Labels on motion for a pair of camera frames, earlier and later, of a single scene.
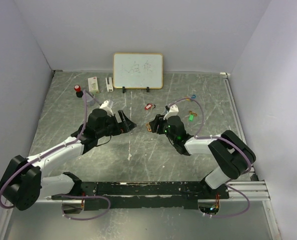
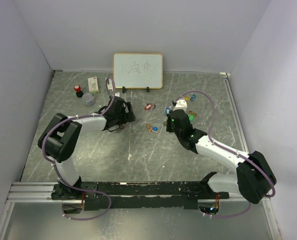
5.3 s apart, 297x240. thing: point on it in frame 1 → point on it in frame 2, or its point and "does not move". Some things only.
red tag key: (148, 106) does not move
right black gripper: (158, 120) → (168, 129)
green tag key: (191, 117) does not move
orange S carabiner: (148, 127) does not move
